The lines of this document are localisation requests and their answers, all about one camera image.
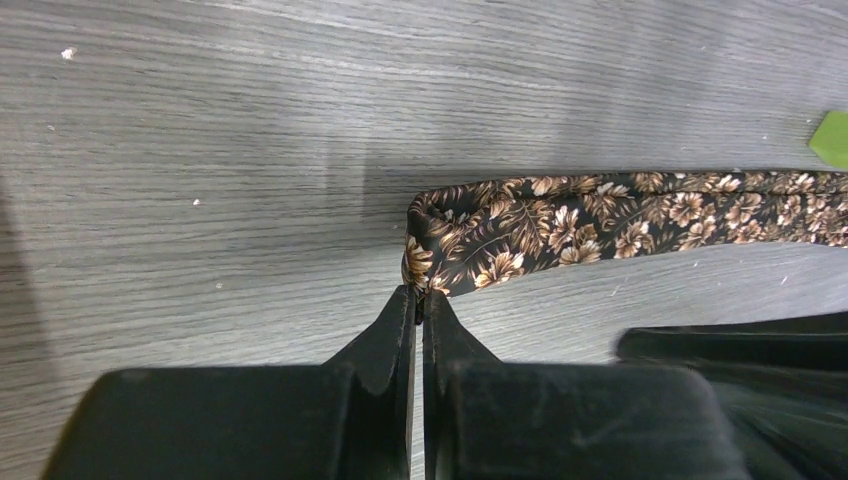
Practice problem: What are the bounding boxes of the brown floral tie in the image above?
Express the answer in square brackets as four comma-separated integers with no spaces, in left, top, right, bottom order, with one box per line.
[402,171,847,296]

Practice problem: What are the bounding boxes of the green toy block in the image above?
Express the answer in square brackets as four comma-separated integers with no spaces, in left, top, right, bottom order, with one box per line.
[808,111,848,170]

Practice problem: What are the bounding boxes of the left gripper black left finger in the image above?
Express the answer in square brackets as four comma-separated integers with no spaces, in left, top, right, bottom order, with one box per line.
[43,286,416,479]

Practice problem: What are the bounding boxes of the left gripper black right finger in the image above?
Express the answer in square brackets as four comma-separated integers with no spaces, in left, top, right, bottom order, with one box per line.
[422,292,749,479]

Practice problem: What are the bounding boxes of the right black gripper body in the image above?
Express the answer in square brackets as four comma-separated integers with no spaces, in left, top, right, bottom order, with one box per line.
[616,312,847,479]

